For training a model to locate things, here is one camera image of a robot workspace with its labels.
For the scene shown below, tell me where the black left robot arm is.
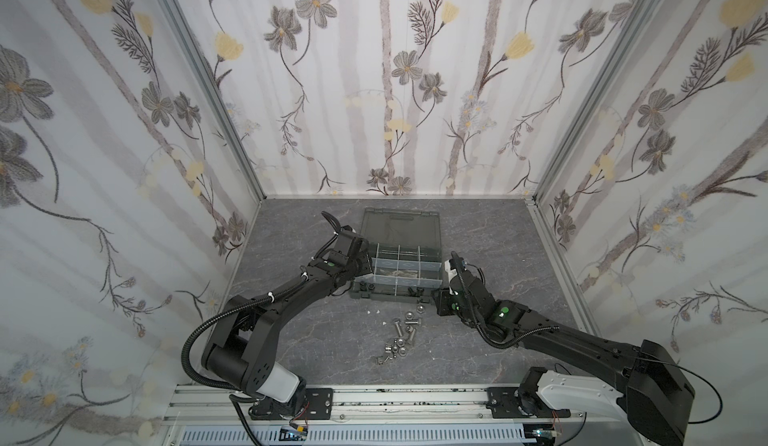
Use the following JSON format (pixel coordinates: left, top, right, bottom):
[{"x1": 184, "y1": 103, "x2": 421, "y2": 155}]
[{"x1": 180, "y1": 211, "x2": 372, "y2": 405}]

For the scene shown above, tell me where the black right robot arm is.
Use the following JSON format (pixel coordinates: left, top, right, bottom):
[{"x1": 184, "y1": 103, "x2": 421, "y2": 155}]
[{"x1": 433, "y1": 253, "x2": 696, "y2": 445}]

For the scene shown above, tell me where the grey plastic organizer box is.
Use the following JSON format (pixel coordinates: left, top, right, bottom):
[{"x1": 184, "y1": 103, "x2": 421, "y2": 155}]
[{"x1": 350, "y1": 208, "x2": 444, "y2": 304}]

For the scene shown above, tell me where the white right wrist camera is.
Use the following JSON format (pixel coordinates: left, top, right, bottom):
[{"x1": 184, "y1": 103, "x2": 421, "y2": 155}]
[{"x1": 442, "y1": 260, "x2": 457, "y2": 287}]

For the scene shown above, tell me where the white perforated cable duct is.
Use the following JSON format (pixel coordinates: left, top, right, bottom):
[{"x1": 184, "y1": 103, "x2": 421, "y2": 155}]
[{"x1": 179, "y1": 424, "x2": 535, "y2": 446}]

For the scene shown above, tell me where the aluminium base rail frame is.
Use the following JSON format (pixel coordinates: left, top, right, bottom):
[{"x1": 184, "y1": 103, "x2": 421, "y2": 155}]
[{"x1": 161, "y1": 384, "x2": 667, "y2": 446}]

